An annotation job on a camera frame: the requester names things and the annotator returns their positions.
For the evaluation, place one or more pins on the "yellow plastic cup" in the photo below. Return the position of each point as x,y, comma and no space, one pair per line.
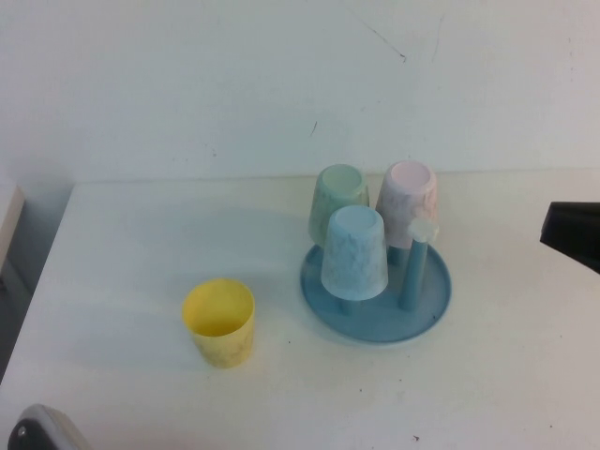
220,323

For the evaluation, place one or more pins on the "mint green plastic cup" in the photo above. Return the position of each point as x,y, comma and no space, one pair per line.
335,192

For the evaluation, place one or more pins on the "light blue plastic cup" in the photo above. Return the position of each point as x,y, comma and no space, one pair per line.
354,258

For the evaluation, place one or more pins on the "pale pink plastic cup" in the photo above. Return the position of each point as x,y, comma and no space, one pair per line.
405,194

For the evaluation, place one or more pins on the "blue round cup stand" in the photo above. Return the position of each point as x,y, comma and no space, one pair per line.
375,323

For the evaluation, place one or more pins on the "beige wooden board edge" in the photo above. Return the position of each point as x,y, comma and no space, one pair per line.
9,220

